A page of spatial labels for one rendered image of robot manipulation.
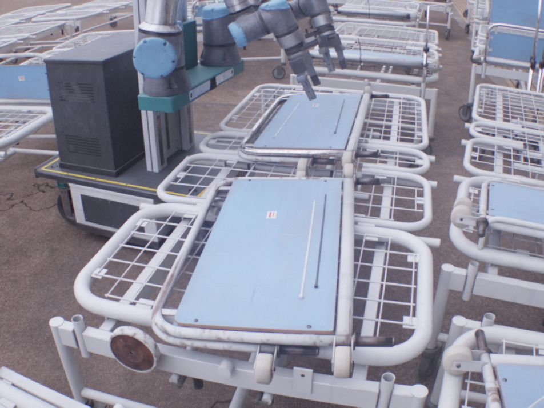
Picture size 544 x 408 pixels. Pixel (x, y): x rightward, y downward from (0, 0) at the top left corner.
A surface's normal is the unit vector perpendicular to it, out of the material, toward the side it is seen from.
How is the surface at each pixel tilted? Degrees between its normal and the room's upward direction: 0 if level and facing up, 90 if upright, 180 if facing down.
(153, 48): 95
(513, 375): 5
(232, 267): 3
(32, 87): 90
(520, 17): 90
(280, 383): 90
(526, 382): 5
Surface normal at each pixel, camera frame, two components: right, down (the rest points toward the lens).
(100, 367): -0.02, -0.88
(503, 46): -0.41, 0.43
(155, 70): 0.02, 0.54
